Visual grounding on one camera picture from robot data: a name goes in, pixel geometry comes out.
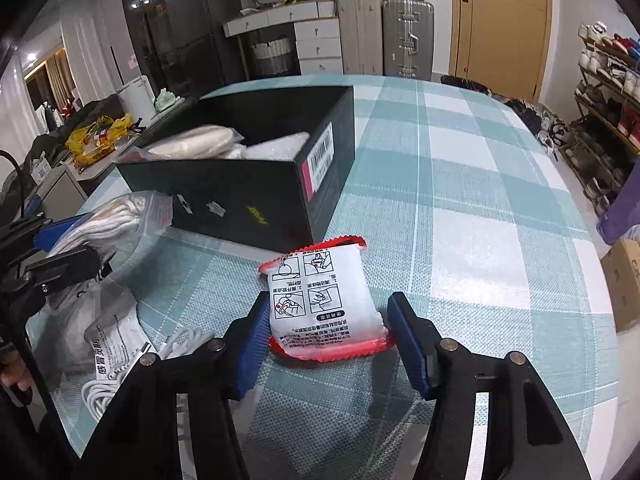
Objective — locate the bagged striped white cloth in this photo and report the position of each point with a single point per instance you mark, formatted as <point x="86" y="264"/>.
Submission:
<point x="120" y="220"/>

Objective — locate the pale green plush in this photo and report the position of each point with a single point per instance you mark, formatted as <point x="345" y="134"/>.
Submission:
<point x="167" y="101"/>

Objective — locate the yellow wooden door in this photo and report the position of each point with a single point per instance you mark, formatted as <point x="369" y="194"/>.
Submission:
<point x="500" y="35"/>

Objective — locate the grey refrigerator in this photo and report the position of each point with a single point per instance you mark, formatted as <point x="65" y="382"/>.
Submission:
<point x="195" y="35"/>

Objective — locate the bag of round cream pads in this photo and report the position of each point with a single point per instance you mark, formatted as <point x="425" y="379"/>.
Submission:
<point x="195" y="142"/>

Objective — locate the person's left hand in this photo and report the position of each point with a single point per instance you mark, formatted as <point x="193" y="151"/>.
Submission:
<point x="15" y="375"/>

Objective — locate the rows of shoes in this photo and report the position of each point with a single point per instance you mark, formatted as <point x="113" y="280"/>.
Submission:
<point x="610" y="90"/>

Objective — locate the bamboo shoe rack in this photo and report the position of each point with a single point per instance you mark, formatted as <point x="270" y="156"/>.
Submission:
<point x="582" y="110"/>

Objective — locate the yellow plastic bag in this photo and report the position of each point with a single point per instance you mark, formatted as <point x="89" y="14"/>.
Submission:
<point x="95" y="140"/>

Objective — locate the black cardboard box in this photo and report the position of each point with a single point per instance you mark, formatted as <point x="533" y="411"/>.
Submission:
<point x="240" y="200"/>

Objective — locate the brown cardboard box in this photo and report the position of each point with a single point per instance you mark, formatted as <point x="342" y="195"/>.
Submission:
<point x="622" y="285"/>

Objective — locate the white bin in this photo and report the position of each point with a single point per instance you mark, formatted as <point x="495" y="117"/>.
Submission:
<point x="136" y="100"/>

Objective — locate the pile of floor shoes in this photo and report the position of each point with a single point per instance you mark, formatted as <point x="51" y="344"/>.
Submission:
<point x="530" y="115"/>

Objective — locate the white foam sheet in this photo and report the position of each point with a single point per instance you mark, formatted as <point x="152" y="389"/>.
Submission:
<point x="275" y="149"/>

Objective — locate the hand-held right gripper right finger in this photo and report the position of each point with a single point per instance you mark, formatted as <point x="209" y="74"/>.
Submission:
<point x="410" y="345"/>

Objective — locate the silver suitcase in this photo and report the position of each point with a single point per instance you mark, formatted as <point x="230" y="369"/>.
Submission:
<point x="407" y="35"/>

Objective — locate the red and white packet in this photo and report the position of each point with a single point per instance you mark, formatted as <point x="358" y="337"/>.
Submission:
<point x="320" y="305"/>

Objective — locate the grey low cabinet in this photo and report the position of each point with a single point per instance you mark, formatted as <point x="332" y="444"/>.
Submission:
<point x="60" y="195"/>

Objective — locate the woven laundry basket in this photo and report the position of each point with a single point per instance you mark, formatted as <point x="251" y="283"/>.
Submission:
<point x="272" y="57"/>

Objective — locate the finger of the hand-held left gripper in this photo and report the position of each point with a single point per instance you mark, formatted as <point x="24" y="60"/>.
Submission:
<point x="57" y="230"/>
<point x="65" y="265"/>

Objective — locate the purple bag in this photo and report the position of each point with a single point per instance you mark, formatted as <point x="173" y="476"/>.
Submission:
<point x="625" y="205"/>

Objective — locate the pink wall note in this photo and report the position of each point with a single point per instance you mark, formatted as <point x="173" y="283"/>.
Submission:
<point x="131" y="61"/>

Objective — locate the beige suitcase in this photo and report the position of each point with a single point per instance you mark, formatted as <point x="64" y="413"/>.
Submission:
<point x="360" y="35"/>

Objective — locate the white printed sachet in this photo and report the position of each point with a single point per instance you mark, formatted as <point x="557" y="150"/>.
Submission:
<point x="112" y="347"/>

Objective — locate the white desk with drawers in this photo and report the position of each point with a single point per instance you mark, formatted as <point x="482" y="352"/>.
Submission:
<point x="315" y="35"/>

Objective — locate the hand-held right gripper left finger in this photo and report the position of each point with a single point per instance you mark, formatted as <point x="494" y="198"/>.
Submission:
<point x="250" y="345"/>

